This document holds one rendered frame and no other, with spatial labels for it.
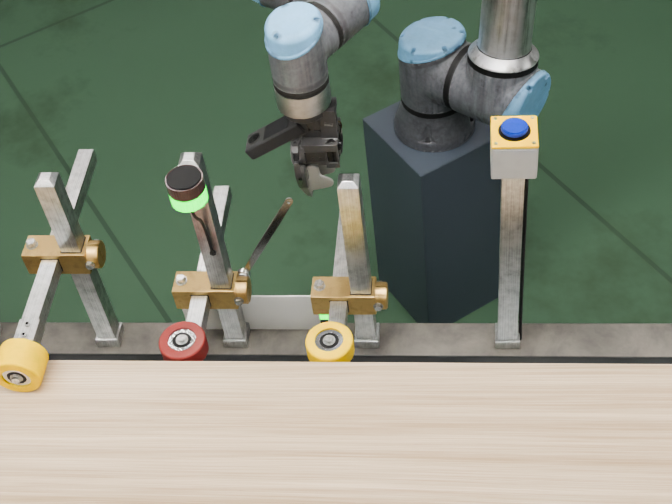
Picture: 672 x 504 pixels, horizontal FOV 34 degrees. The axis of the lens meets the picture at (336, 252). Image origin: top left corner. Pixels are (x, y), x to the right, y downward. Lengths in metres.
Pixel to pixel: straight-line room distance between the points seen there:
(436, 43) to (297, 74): 0.75
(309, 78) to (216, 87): 2.06
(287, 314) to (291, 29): 0.61
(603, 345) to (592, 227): 1.18
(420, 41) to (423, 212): 0.41
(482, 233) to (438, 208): 0.22
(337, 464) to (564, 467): 0.34
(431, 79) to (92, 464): 1.14
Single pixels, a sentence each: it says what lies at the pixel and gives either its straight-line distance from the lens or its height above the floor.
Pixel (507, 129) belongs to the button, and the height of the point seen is 1.23.
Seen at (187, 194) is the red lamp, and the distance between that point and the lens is 1.71.
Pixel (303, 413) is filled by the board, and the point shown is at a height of 0.90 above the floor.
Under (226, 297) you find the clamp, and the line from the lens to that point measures 1.97.
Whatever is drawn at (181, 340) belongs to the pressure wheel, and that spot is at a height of 0.91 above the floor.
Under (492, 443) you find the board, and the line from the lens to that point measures 1.70.
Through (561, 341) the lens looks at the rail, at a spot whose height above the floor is 0.70.
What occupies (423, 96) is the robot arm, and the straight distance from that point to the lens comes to 2.46.
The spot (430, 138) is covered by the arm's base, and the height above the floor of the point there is 0.63.
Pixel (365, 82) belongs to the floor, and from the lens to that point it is 3.69.
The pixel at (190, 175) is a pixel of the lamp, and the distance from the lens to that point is 1.72.
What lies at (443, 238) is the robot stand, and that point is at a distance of 2.69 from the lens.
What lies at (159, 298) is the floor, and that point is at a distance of 3.15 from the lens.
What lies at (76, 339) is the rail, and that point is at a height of 0.70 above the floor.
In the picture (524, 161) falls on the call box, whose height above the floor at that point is 1.19.
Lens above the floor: 2.34
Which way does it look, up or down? 48 degrees down
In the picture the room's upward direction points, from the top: 8 degrees counter-clockwise
